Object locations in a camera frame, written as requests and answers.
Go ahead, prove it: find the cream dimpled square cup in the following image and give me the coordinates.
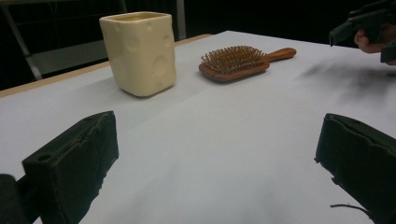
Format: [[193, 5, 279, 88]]
[[98, 11, 177, 98]]

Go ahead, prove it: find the grey flat panel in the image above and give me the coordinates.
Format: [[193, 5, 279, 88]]
[[31, 39, 108, 76]]

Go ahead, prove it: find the wooden paddle hairbrush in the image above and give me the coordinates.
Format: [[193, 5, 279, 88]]
[[198, 45, 298, 83]]

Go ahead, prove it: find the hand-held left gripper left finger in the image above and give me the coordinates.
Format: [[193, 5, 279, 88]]
[[21, 110, 120, 224]]

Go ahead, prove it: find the grey upright metal post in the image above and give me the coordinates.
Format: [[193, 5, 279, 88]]
[[175, 0, 188, 41]]

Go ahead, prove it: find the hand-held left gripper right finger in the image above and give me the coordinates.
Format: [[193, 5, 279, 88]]
[[314, 113, 396, 224]]

